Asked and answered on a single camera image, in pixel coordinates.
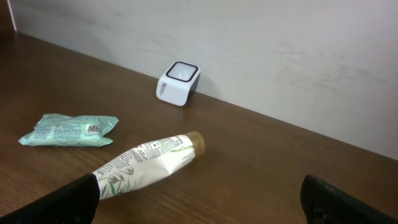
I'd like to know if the teal wipes packet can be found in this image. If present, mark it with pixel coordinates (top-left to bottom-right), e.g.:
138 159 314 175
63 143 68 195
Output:
19 113 119 147

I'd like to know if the white barcode scanner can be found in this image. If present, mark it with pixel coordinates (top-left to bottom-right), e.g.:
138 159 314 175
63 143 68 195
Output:
155 61 201 106

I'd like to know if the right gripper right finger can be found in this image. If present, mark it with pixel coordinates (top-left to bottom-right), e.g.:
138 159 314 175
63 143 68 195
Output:
300 175 397 224

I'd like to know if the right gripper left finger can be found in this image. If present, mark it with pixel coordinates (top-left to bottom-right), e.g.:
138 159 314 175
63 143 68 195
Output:
1 174 100 224

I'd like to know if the white tube gold cap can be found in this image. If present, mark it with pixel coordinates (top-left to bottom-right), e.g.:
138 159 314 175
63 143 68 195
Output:
93 131 206 200

